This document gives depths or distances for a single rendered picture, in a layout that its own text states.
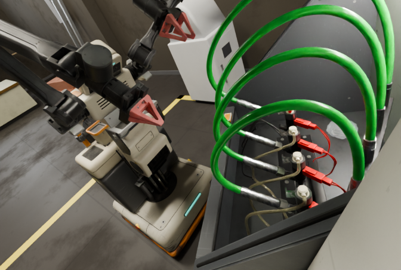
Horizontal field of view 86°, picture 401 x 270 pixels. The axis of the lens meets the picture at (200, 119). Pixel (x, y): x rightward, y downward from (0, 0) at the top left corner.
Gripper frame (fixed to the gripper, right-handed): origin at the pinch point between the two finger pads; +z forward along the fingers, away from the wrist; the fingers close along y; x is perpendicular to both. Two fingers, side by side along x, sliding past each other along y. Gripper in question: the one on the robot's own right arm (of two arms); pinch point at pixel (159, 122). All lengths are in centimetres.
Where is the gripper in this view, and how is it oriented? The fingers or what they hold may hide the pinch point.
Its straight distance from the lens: 53.7
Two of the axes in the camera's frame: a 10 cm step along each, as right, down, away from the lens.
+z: 8.2, 5.7, 0.2
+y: 3.7, -5.1, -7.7
